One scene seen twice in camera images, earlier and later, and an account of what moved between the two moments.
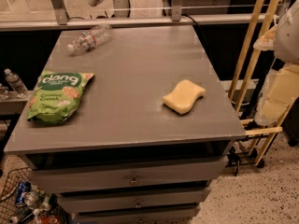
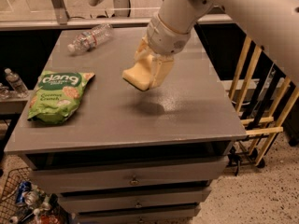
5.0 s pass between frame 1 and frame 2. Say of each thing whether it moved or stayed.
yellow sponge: moved
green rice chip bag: stayed
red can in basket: stayed
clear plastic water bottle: stayed
